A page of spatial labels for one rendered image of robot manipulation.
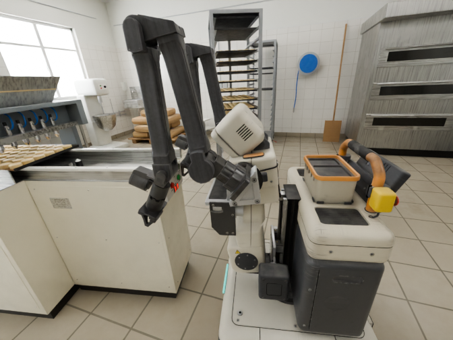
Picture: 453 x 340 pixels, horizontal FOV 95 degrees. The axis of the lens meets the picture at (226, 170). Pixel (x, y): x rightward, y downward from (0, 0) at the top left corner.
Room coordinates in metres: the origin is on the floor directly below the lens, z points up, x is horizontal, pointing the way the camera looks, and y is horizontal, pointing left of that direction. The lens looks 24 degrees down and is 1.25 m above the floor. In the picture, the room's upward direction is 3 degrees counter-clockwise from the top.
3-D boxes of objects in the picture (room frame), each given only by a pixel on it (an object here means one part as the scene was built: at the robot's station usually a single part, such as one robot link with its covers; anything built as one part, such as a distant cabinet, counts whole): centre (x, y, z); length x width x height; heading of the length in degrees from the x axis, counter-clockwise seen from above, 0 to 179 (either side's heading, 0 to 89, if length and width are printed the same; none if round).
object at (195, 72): (1.05, 0.13, 1.18); 0.11 x 0.06 x 0.43; 171
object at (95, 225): (1.07, 0.66, 0.45); 0.70 x 0.34 x 0.90; 82
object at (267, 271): (0.73, -0.12, 0.45); 0.28 x 0.27 x 0.25; 172
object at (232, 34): (2.57, -0.14, 1.68); 0.60 x 0.40 x 0.02; 4
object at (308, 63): (4.42, -1.67, 1.10); 0.41 x 0.15 x 1.10; 71
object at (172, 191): (1.02, 0.30, 0.77); 0.24 x 0.04 x 0.14; 172
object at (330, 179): (0.75, -0.40, 0.87); 0.23 x 0.15 x 0.11; 172
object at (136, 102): (5.63, 2.17, 0.91); 1.00 x 0.36 x 1.11; 71
